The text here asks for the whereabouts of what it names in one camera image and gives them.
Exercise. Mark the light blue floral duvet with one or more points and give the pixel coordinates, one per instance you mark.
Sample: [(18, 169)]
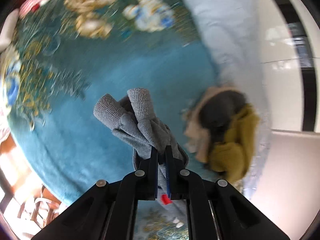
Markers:
[(217, 30)]

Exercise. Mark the teal floral blanket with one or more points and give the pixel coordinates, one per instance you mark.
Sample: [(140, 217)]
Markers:
[(75, 130)]

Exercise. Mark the pile of socks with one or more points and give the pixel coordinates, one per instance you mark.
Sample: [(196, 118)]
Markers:
[(197, 135)]

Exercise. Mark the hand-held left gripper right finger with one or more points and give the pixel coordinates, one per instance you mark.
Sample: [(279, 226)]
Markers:
[(169, 175)]

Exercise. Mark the grey garment with ribbed cuffs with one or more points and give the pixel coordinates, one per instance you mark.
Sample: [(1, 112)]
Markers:
[(145, 130)]

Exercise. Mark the wooden chair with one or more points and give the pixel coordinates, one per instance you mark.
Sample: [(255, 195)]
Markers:
[(37, 210)]

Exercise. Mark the yellow knitted garment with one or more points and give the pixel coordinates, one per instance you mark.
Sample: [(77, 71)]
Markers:
[(232, 155)]

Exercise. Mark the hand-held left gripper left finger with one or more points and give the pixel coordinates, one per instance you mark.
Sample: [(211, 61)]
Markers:
[(155, 175)]

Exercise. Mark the white wardrobe with black stripe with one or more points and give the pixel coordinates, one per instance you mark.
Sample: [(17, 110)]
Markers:
[(275, 30)]

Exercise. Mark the white cloth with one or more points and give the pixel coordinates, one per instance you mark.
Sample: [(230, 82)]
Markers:
[(8, 30)]

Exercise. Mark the dark grey garment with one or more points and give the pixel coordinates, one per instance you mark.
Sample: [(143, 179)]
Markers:
[(220, 110)]

